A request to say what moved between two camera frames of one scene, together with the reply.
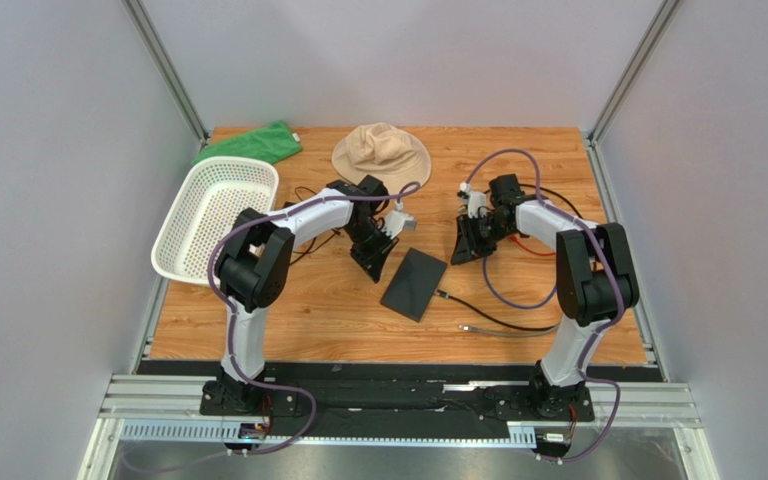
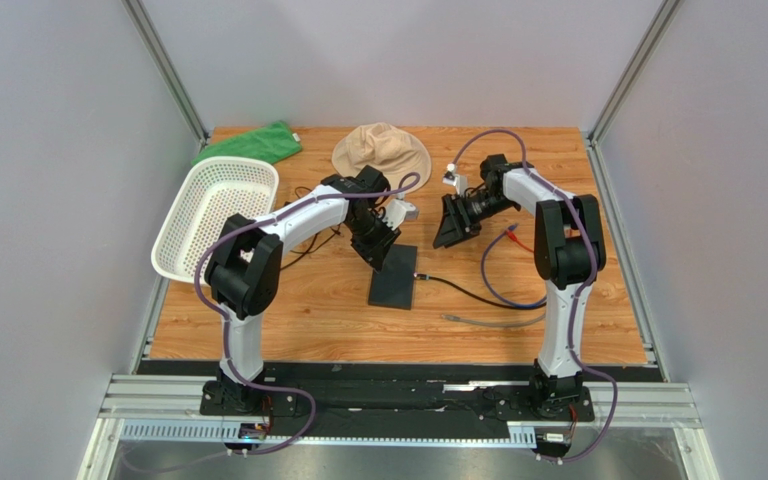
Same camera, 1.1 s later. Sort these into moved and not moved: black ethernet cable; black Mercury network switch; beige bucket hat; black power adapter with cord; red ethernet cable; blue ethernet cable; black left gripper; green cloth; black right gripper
Moved: black right gripper; black Mercury network switch; black ethernet cable
Not moved: beige bucket hat; black power adapter with cord; red ethernet cable; black left gripper; green cloth; blue ethernet cable
